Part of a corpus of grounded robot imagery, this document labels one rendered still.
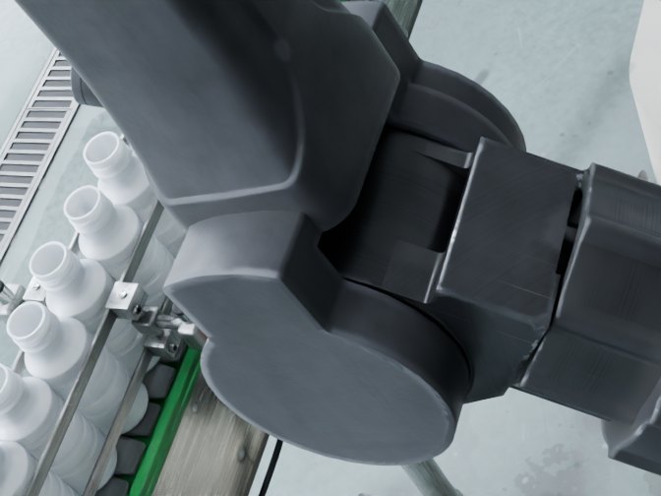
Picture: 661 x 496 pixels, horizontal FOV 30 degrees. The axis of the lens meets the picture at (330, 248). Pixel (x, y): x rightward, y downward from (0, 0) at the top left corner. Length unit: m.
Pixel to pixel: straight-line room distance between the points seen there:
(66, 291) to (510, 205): 0.77
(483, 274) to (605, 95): 2.19
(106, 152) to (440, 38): 1.67
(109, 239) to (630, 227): 0.80
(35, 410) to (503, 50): 1.80
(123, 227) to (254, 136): 0.80
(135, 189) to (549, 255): 0.82
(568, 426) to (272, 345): 1.81
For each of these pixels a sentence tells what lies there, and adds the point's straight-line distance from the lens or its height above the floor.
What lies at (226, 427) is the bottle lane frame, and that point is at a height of 0.90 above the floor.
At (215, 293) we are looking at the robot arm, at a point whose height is 1.64.
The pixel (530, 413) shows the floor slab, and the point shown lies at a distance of 2.16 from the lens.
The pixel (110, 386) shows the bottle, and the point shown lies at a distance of 1.10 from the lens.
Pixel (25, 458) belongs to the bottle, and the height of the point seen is 1.12.
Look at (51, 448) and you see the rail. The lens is 1.04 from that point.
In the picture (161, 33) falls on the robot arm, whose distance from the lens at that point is 0.30.
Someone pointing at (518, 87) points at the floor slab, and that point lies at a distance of 2.58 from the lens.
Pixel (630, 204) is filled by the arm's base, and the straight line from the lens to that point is 0.35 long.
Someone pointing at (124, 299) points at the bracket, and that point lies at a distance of 1.07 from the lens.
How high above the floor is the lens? 1.88
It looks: 49 degrees down
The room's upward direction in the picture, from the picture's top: 33 degrees counter-clockwise
